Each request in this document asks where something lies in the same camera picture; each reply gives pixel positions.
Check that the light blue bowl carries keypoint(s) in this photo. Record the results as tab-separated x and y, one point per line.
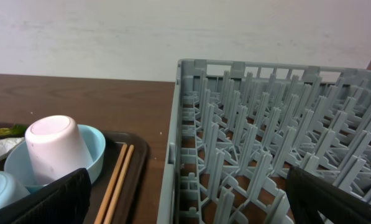
18	161

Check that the light blue cup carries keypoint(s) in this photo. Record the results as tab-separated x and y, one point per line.
11	190

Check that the white pink cup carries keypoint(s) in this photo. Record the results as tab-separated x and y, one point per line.
56	148

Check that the wooden chopstick left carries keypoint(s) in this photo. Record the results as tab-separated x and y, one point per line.
107	196

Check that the green snack wrapper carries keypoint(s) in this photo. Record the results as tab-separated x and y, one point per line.
16	130

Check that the grey dishwasher rack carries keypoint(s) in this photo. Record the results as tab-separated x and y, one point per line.
237	128

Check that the wooden chopstick right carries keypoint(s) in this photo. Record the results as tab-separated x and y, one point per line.
118	186

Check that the wooden chopstick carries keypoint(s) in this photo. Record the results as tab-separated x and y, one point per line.
107	196
118	186

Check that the brown serving tray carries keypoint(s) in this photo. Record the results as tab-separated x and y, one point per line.
114	143

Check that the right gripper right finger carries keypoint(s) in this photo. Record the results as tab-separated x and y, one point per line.
310	197

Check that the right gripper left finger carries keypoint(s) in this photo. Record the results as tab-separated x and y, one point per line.
65	200

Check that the crumpled white tissue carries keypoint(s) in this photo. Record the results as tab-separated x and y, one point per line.
7	145

